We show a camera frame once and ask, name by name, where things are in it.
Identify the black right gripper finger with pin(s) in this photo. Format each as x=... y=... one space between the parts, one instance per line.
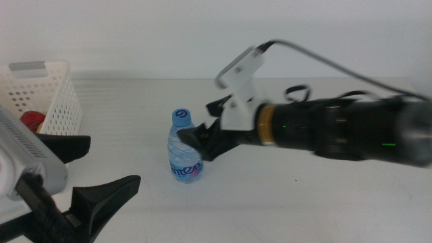
x=216 y=108
x=194 y=136

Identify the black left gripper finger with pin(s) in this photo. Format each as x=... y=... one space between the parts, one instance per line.
x=67 y=146
x=101 y=199

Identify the clear water bottle blue cap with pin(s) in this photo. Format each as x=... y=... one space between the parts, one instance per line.
x=184 y=162

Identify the red soda can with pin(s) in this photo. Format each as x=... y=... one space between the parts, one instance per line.
x=32 y=119

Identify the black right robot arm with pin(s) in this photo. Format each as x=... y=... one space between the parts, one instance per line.
x=337 y=128

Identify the white perforated plastic basket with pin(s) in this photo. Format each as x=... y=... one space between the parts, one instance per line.
x=64 y=101

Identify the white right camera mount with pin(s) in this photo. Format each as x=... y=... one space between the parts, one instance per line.
x=239 y=114

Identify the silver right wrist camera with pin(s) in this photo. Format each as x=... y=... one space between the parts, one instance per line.
x=221 y=75

